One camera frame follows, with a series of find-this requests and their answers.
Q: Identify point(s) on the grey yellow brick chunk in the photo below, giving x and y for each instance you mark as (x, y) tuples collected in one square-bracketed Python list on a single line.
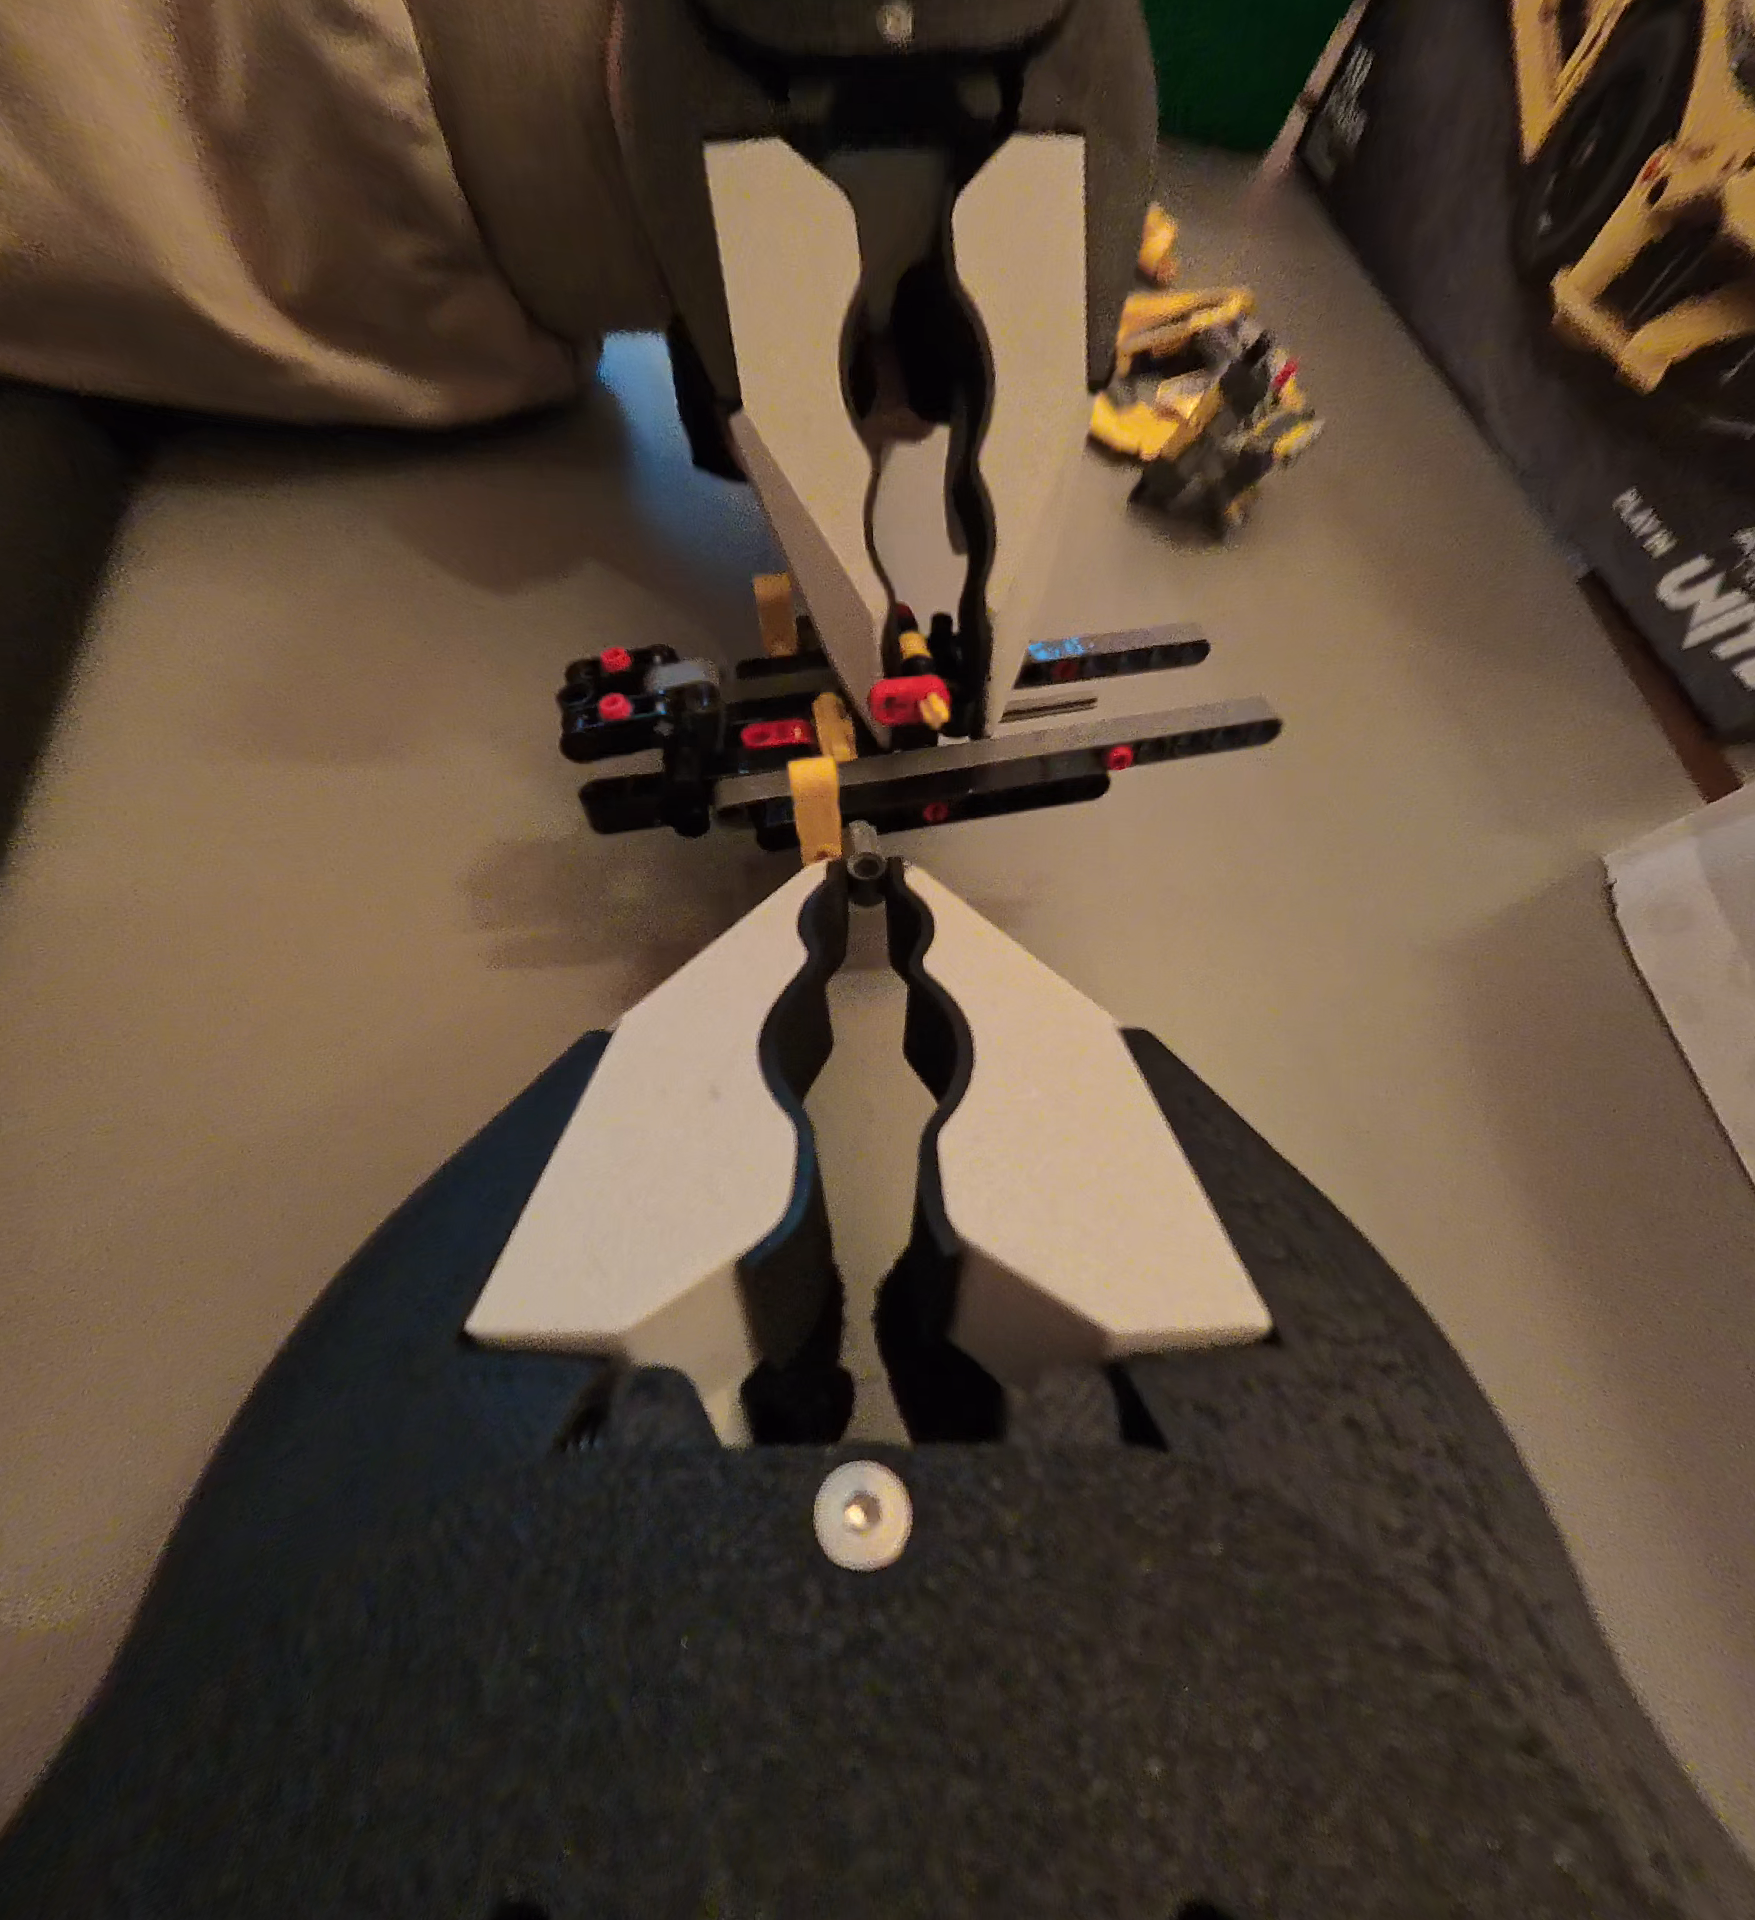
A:
[(1224, 449)]

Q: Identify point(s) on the small grey connector piece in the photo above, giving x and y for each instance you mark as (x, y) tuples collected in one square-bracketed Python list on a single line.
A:
[(865, 867)]

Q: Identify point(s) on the white car instruction booklet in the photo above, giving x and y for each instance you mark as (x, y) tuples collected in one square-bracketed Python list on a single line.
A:
[(1687, 960)]

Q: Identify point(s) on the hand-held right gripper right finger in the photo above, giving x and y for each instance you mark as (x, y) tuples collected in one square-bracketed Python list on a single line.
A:
[(1102, 1199)]

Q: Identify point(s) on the black grey brick chassis assembly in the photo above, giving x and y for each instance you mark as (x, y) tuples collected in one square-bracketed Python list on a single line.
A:
[(1057, 771)]

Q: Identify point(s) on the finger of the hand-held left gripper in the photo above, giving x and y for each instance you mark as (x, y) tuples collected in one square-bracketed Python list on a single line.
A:
[(788, 376), (1034, 376)]

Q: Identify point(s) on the person's left forearm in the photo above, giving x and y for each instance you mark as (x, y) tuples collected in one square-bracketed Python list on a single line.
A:
[(217, 180)]

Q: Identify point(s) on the yellow brick panel assembly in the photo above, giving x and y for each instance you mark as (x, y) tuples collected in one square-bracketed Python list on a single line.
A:
[(1178, 322)]

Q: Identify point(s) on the dark toy car set box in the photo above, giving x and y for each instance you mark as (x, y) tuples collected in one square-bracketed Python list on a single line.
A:
[(1417, 300)]

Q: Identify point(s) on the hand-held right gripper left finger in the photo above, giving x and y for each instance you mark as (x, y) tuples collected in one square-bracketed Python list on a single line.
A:
[(637, 1184)]

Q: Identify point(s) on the green plastic storage box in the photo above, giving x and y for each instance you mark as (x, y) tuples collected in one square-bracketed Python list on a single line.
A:
[(1236, 74)]

